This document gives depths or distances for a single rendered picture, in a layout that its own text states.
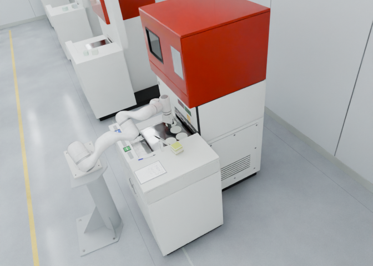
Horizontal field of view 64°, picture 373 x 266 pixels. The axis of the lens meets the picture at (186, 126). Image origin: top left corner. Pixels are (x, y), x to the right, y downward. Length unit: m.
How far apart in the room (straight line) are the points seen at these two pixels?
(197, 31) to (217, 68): 0.34
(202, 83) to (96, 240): 1.85
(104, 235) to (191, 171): 1.33
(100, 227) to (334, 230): 2.23
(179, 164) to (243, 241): 1.08
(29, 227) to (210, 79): 2.44
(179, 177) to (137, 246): 1.07
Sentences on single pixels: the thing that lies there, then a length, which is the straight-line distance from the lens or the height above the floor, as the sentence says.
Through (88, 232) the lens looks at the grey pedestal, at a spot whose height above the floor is 0.01.
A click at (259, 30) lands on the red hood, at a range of 2.40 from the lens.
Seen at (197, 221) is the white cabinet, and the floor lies 0.32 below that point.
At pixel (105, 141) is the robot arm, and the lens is 2.18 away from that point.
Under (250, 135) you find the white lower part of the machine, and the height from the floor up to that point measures 0.66.
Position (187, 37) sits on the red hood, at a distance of 2.06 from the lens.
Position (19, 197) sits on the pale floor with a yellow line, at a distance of 4.02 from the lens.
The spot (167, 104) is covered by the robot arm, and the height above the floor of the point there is 1.18.
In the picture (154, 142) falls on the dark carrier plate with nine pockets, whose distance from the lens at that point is 2.57.
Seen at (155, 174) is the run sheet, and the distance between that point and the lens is 2.21.
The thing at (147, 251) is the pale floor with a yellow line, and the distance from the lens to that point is 3.00.
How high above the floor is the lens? 2.58
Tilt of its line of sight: 39 degrees down
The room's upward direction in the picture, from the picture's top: 8 degrees counter-clockwise
